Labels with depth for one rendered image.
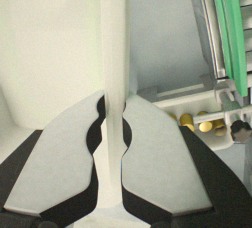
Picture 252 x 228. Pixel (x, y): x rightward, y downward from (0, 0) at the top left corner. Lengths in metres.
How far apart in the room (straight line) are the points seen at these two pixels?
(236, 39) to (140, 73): 0.29
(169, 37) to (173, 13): 0.06
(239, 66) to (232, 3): 0.08
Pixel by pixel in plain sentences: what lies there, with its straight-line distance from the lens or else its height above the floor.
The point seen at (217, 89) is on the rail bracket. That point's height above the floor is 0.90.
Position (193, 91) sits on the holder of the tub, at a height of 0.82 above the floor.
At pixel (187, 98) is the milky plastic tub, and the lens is 0.43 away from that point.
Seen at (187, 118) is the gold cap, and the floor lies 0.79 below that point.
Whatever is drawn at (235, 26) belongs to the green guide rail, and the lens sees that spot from 0.26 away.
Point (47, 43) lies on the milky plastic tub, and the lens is 0.19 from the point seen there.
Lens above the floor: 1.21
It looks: 56 degrees down
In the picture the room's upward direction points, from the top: 164 degrees counter-clockwise
